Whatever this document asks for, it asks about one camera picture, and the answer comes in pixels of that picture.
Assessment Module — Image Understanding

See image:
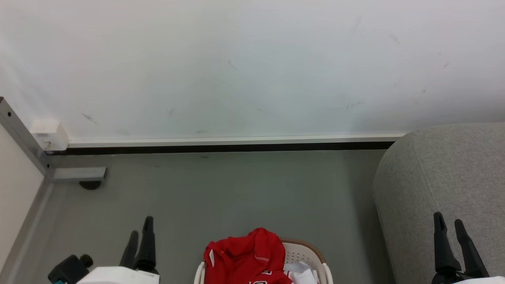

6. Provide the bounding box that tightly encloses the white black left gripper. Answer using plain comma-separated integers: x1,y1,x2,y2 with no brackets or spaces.
47,216,161,284

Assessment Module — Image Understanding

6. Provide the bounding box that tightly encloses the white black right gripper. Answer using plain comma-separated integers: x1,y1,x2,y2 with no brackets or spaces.
433,212,505,284

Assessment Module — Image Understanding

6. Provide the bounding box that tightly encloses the red shirt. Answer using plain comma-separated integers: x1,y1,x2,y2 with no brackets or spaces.
203,228,294,284

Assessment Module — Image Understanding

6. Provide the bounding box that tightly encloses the grey fabric sofa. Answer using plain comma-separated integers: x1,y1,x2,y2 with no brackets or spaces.
373,122,505,284

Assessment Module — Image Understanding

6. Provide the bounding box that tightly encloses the white cloth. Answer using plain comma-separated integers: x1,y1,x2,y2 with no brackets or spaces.
283,261,320,284

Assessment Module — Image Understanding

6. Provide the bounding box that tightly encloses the beige partition panel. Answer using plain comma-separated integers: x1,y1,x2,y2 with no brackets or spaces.
0,125,45,271

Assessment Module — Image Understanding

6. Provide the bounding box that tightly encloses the white black baseboard strip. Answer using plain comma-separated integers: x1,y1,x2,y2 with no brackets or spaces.
65,133,407,155

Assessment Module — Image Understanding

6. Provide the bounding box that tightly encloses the white perforated laundry basket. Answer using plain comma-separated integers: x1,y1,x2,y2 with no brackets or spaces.
194,238,334,284

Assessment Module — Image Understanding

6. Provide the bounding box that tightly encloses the white wall box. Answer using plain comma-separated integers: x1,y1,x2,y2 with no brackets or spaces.
30,119,71,152

